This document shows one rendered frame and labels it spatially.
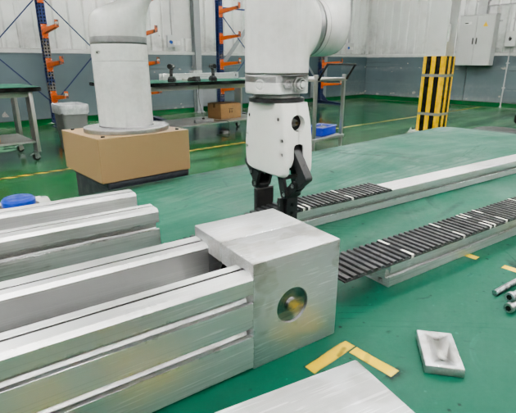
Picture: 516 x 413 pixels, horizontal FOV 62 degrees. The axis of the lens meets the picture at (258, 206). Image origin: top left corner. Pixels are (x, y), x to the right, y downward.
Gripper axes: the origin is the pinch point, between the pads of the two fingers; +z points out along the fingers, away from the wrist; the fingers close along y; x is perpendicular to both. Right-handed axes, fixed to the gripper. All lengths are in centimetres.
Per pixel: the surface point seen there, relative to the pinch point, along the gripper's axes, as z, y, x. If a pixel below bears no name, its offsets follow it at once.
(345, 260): 0.6, -18.3, 3.9
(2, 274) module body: -1.1, -5.0, 35.1
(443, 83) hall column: 8, 334, -538
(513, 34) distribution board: -78, 496, -1018
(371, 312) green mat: 3.9, -23.5, 5.1
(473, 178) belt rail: 2.8, -1.4, -49.6
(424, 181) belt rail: 0.9, -1.6, -32.9
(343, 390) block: -5.6, -37.3, 23.3
